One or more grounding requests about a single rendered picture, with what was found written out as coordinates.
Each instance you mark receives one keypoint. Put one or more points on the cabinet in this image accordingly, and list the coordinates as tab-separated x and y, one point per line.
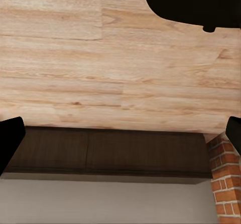
94	155

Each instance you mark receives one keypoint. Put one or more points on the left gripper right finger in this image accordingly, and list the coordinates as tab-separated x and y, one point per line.
233	132

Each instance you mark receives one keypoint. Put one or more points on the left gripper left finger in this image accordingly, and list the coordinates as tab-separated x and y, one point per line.
12	133

